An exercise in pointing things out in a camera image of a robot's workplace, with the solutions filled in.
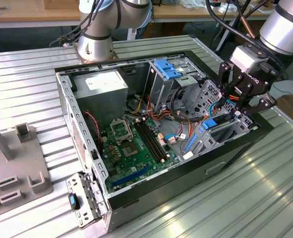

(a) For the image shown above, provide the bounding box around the blue plastic drive latch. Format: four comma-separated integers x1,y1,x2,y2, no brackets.
154,59,183,80

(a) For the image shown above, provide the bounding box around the light blue motherboard wire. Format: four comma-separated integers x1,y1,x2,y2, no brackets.
164,133,187,146

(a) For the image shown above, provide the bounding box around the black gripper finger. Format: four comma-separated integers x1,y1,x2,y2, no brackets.
234,83,278,117
215,61,244,110

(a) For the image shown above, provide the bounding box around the small white box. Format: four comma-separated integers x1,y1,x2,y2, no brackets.
219,3,238,13

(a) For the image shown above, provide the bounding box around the grey power supply unit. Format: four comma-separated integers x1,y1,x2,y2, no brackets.
71,69,129,128

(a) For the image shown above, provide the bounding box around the orange power wire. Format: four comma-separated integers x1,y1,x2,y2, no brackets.
199,93,238,121

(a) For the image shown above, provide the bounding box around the square brown base plate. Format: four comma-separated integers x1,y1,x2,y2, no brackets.
71,42,120,64

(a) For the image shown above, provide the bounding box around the yellow black wire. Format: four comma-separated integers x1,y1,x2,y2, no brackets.
125,94,144,115

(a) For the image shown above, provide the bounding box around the orange black wire bundle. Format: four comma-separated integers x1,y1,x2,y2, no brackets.
146,95,208,124

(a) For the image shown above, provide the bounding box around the wooden box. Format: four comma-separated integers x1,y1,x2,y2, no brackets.
42,0,80,10

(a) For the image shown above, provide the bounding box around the black cable bundle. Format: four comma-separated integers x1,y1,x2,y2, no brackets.
49,0,121,48

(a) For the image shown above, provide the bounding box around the long wooden desk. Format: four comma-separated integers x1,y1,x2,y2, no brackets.
151,0,271,52

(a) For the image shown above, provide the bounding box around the black cable with copper plug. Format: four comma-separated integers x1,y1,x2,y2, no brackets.
205,0,286,75

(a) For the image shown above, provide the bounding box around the grey parts rack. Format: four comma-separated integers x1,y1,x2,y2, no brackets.
0,113,54,219

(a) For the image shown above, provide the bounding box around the open metal socket cover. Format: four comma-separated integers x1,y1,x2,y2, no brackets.
110,118,134,146

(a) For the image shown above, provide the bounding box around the black open PC case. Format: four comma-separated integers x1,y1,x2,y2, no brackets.
54,50,275,233

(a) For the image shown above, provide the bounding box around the grey metal slot retainer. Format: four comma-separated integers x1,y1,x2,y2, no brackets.
65,172,110,229

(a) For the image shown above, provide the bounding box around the red black fan wire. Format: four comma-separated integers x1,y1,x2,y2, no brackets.
83,111,102,152

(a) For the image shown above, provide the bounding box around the black disk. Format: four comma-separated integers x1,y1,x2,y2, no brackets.
184,114,238,155

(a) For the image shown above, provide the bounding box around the green motherboard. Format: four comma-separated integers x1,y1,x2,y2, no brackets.
99,118,181,194

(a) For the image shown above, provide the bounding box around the white board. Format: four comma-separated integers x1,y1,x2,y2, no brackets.
272,80,293,96

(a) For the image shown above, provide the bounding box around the blue expansion slot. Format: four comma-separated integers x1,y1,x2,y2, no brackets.
111,165,149,189

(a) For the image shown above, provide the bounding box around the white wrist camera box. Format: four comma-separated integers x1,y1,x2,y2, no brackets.
229,45,271,75

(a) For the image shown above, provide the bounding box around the blue data wire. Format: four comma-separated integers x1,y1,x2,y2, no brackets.
209,97,237,119

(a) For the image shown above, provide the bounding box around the clear plastic bag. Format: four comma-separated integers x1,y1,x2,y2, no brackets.
180,0,204,10

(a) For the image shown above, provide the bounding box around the thick black cable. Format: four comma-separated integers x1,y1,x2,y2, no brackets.
170,87,186,117

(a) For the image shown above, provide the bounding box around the white box with black top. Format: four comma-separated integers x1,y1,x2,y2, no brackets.
209,1,223,12

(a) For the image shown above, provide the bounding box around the flat white box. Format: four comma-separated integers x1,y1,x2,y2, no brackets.
256,6,276,14

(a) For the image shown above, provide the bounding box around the black RAM slot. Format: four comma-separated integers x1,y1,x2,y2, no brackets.
137,120,167,162
140,120,169,160
143,119,172,158
134,121,165,164

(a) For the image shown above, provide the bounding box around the grey metal drive cage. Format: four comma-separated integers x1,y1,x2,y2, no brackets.
146,57,208,114

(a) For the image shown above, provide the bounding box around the grey metal disk bay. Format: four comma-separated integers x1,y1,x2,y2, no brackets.
182,109,259,161

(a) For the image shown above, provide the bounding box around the blue black latch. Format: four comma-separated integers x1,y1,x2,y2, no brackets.
68,193,80,210

